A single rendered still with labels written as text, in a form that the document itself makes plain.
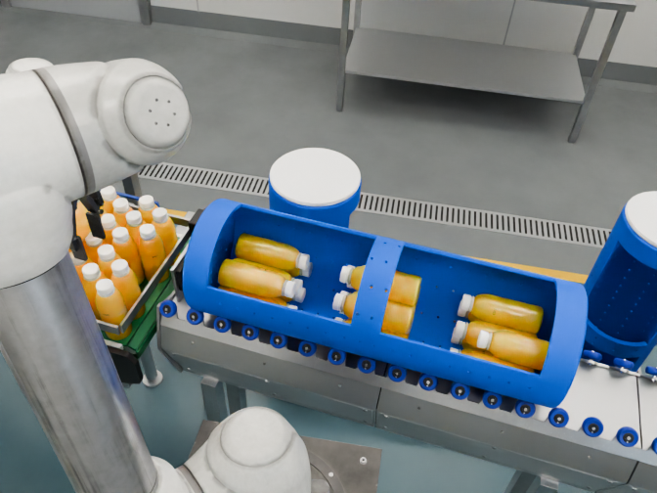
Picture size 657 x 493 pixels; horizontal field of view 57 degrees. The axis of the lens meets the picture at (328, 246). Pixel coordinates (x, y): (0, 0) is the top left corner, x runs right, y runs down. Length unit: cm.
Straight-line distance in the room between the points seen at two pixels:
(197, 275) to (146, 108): 84
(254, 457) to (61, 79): 57
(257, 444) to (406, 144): 307
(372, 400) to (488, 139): 272
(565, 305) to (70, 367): 97
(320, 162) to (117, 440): 127
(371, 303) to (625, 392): 69
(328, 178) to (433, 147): 207
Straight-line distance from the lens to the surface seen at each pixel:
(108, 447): 81
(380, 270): 131
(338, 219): 181
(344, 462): 124
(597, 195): 382
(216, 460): 95
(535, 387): 137
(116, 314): 157
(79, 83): 63
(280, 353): 154
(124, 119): 60
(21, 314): 68
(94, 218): 142
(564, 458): 160
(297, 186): 181
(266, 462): 93
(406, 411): 155
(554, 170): 390
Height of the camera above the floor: 218
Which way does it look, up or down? 45 degrees down
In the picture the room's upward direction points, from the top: 3 degrees clockwise
